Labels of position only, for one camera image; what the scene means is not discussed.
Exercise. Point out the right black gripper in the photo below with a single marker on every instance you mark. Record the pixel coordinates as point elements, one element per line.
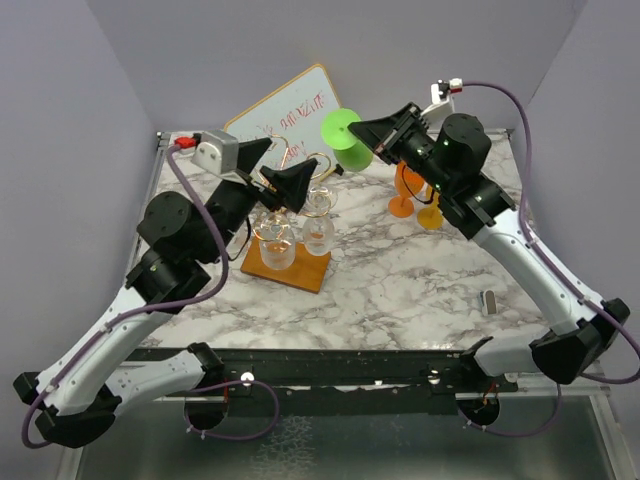
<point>385,134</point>

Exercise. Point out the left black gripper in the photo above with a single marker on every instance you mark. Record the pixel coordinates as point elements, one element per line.
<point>291,183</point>

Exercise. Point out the green plastic wine glass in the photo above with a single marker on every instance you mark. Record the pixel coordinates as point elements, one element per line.
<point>349,151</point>

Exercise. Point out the orange plastic wine glass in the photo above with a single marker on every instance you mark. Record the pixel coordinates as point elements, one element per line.
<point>407,183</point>

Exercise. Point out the clear ribbed goblet glass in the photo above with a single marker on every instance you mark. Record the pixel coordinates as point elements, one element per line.
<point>277,241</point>

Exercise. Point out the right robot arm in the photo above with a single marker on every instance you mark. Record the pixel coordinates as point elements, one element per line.
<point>581,323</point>

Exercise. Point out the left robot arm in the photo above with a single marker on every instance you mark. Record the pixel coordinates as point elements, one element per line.
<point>78,398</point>

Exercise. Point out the clear glass hanging on rack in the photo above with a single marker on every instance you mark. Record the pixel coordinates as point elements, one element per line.
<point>318,230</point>

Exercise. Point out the yellow plastic wine glass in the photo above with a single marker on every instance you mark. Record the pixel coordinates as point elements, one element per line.
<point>430,217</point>

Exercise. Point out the small grey block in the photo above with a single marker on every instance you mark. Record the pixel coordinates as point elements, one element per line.
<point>488,303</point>

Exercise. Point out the white board yellow frame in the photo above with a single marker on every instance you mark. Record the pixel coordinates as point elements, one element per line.
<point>292,117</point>

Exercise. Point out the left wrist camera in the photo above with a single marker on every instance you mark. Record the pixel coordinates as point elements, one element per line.
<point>217,153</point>

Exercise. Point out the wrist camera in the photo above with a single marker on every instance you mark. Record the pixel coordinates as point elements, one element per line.
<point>442,103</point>
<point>217,153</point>

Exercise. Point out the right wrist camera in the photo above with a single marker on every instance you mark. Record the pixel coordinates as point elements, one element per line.
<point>442,103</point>

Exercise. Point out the gold wire glass rack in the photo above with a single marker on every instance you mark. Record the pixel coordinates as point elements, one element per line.
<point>307,273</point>

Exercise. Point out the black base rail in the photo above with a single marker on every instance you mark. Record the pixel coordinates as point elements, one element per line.
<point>250,382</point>

